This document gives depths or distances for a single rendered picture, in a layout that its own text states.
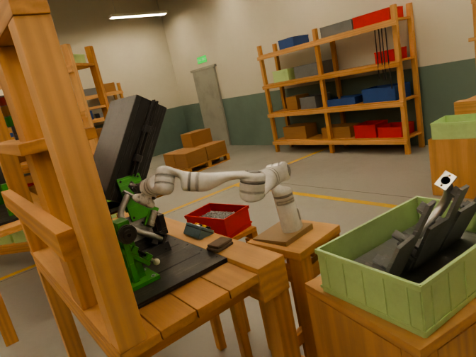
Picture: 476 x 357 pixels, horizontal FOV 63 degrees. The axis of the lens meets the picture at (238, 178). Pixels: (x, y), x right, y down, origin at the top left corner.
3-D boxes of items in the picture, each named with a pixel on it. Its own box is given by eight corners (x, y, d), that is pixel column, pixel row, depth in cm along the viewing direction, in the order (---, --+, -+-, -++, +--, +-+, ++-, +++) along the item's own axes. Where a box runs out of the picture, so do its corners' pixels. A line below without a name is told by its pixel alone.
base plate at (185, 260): (127, 221, 251) (127, 218, 251) (227, 261, 164) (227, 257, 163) (60, 247, 227) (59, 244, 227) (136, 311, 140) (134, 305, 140)
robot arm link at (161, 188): (161, 200, 150) (162, 178, 152) (176, 195, 137) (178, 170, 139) (143, 197, 147) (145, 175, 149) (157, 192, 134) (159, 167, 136)
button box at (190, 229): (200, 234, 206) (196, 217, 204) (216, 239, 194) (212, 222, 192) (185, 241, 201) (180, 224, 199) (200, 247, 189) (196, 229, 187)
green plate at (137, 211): (148, 215, 194) (133, 175, 193) (154, 213, 187) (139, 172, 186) (127, 223, 188) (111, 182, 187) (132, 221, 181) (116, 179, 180)
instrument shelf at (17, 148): (44, 139, 209) (42, 132, 208) (98, 137, 138) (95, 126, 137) (-9, 152, 195) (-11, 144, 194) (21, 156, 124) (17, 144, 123)
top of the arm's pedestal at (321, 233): (288, 224, 209) (287, 217, 208) (341, 231, 186) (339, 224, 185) (247, 249, 188) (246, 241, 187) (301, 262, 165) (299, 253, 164)
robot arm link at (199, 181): (190, 169, 135) (189, 193, 136) (267, 173, 135) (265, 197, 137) (192, 166, 144) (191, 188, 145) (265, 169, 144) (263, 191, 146)
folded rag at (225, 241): (217, 253, 169) (216, 247, 168) (206, 251, 175) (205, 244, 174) (234, 244, 175) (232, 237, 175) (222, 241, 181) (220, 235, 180)
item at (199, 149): (207, 159, 920) (200, 128, 903) (230, 159, 864) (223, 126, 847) (166, 175, 840) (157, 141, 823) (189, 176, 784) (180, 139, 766)
